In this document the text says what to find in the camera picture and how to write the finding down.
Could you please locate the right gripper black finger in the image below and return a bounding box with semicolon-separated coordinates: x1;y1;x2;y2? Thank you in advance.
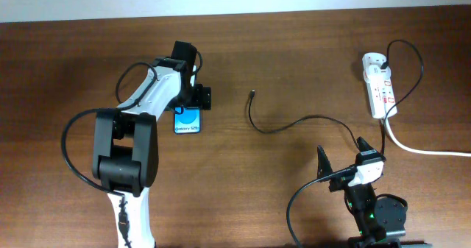
317;146;333;181
356;136;375;152

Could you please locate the blue screen smartphone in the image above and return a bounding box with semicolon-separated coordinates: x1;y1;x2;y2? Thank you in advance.
174;107;201;135

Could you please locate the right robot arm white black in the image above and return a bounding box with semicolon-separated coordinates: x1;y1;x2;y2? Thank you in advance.
317;138;408;247

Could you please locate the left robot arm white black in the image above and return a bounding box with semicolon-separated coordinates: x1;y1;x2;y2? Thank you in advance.
92;58;211;247

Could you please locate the white USB charger adapter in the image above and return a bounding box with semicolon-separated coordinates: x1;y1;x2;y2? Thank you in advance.
363;65;391;83

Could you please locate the white power strip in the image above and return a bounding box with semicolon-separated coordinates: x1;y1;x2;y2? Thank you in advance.
362;52;397;119

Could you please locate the white power strip cord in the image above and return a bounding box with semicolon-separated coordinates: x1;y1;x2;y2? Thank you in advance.
383;117;471;158

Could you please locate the black USB charging cable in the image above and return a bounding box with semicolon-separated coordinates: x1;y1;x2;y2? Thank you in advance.
247;39;425;157

